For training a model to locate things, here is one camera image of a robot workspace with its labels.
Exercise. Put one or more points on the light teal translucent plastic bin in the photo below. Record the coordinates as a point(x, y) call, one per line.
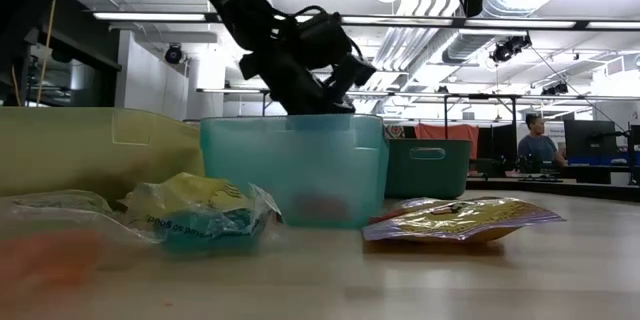
point(260, 170)

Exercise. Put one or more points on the clear bag with red candy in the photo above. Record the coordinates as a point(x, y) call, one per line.
point(322, 207)

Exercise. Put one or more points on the yellow candy bag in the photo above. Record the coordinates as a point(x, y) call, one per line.
point(185, 190)

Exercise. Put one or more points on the clear bag with blue candy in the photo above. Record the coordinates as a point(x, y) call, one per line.
point(215, 232)

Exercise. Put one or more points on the large yellow Sour Patch bag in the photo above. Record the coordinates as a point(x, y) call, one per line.
point(465, 222)

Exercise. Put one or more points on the yellow-green translucent plastic bin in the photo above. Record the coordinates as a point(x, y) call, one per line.
point(75, 150)

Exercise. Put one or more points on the clear bag with pale candy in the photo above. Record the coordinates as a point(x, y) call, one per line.
point(65, 200)

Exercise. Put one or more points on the clear bag with orange candy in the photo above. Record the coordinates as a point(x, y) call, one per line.
point(50, 260)

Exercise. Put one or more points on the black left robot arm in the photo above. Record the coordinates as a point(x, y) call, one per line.
point(235, 0)

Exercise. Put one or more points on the black ceiling spot lamp cluster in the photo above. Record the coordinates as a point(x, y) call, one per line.
point(510, 47)

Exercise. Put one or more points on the patterned fabric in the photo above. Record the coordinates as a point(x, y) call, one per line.
point(395, 131)

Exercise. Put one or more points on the orange cloth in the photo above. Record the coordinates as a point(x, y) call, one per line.
point(445, 131)

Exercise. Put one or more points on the dark teal plastic bin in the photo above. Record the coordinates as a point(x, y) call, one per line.
point(430, 175)

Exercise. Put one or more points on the black overhead light bar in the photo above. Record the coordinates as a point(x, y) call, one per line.
point(150, 16)

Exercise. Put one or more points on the white printed sign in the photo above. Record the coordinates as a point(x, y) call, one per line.
point(556, 132)

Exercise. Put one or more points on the person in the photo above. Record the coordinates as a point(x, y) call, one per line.
point(540, 147)

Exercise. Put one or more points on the black monitor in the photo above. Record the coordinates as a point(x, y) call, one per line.
point(590, 137)

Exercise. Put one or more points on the blue desk panel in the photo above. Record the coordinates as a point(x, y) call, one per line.
point(600, 160)

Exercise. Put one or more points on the silver ceiling duct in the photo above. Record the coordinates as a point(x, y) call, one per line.
point(500, 5)

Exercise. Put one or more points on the black metal frame stand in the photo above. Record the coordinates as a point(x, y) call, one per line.
point(263, 105)
point(514, 110)

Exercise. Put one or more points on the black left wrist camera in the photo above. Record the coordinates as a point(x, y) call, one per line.
point(322, 40)

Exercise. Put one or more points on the black table frame rail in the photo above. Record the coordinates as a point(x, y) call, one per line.
point(550, 187)

